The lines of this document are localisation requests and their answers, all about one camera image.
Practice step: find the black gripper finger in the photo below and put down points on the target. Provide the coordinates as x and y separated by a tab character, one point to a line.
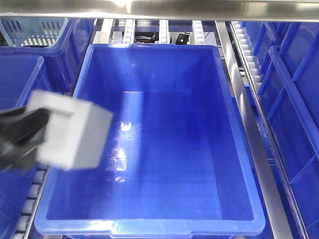
21	132

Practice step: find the gray hollow cube base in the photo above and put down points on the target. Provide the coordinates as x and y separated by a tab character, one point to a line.
76	131

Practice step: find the blue bin back left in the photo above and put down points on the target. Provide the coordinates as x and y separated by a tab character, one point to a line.
62	60

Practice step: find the large blue target bin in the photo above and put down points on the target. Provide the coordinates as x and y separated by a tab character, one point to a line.
175	163

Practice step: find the blue bin right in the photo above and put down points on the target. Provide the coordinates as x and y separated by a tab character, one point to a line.
290	100

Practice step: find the light blue slotted basket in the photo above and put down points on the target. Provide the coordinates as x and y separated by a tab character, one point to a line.
32	31

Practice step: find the steel shelf crossbar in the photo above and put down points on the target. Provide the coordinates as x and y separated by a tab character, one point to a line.
241	10

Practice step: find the roller conveyor rail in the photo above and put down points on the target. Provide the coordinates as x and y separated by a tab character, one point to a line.
25	226

